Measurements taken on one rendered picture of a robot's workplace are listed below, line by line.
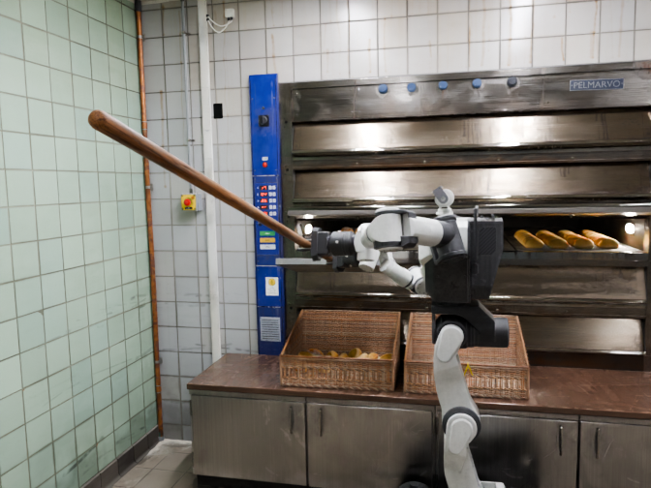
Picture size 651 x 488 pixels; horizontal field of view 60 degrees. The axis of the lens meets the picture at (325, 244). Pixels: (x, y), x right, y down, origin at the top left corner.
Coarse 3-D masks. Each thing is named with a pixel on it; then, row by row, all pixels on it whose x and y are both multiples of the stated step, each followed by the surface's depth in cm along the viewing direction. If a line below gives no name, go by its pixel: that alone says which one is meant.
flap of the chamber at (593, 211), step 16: (496, 208) 276; (512, 208) 274; (528, 208) 273; (544, 208) 271; (560, 208) 270; (576, 208) 268; (592, 208) 266; (608, 208) 265; (624, 208) 263; (640, 208) 262
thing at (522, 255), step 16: (304, 256) 315; (400, 256) 304; (416, 256) 302; (512, 256) 291; (528, 256) 289; (544, 256) 287; (560, 256) 286; (576, 256) 284; (592, 256) 282; (608, 256) 281; (624, 256) 279; (640, 256) 277
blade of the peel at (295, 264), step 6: (282, 264) 263; (288, 264) 262; (294, 264) 261; (300, 264) 261; (306, 264) 260; (312, 264) 259; (318, 264) 258; (324, 264) 257; (378, 264) 252; (294, 270) 290; (300, 270) 289; (306, 270) 288; (312, 270) 287; (318, 270) 286; (324, 270) 285; (330, 270) 284; (348, 270) 281; (354, 270) 280; (360, 270) 279; (378, 270) 276
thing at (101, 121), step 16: (96, 112) 82; (96, 128) 83; (112, 128) 84; (128, 128) 89; (128, 144) 90; (144, 144) 93; (160, 160) 99; (176, 160) 104; (192, 176) 111; (208, 192) 121; (224, 192) 126; (240, 208) 138; (256, 208) 148; (272, 224) 162; (304, 240) 198
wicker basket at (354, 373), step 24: (312, 312) 313; (336, 312) 311; (360, 312) 308; (384, 312) 306; (312, 336) 312; (336, 336) 308; (360, 336) 306; (288, 360) 271; (312, 360) 269; (336, 360) 266; (360, 360) 263; (384, 360) 261; (288, 384) 271; (312, 384) 270; (336, 384) 267; (360, 384) 265; (384, 384) 262
